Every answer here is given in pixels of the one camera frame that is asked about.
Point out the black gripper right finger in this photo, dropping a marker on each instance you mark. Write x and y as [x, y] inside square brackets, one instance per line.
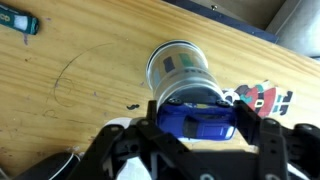
[283, 146]

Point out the red nutcracker sticker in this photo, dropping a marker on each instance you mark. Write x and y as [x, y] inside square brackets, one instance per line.
[263, 98]

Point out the blue toy car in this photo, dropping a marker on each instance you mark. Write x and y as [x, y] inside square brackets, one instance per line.
[200, 120]

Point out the black moustache sticker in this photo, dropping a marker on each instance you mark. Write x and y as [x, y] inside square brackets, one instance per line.
[132, 107]

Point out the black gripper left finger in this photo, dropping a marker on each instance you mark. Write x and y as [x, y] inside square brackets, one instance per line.
[133, 146]

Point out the wooden table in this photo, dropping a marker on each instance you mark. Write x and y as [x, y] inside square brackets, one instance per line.
[83, 100]

